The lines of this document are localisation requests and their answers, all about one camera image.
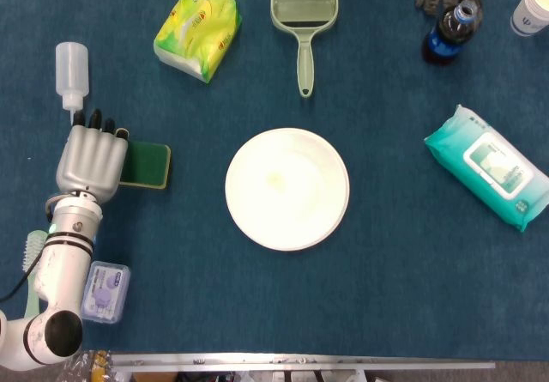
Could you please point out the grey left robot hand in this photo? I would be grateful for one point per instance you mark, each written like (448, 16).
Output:
(92, 163)

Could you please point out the green yellow sponge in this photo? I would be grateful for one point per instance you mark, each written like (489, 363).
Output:
(148, 163)

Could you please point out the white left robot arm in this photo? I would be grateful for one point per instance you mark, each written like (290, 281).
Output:
(60, 270)

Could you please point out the white round plate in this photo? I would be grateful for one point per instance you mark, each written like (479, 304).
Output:
(300, 214)

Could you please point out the translucent white squeeze bottle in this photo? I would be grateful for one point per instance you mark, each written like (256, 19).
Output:
(70, 68)

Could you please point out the pale green scrub brush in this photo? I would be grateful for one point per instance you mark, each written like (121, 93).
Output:
(32, 244)

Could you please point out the clear box purple label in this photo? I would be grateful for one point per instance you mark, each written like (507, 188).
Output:
(107, 292)

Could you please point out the yellow green tissue pack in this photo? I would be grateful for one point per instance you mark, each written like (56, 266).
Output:
(197, 30)

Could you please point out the crinkled clear plastic bag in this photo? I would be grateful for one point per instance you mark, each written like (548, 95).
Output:
(90, 367)

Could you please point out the pale green plastic dustpan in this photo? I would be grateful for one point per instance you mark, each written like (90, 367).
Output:
(305, 60)

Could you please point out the teal felt table cover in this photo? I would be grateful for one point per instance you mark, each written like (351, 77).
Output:
(386, 292)

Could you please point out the cola bottle blue label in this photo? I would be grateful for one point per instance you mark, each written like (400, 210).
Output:
(446, 34)

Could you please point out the teal wet wipes pack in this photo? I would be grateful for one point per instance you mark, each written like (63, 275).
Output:
(472, 167)

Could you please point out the stacked white paper cups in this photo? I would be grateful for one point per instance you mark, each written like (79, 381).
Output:
(532, 8)

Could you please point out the aluminium frame rail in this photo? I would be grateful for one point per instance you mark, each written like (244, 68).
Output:
(300, 359)

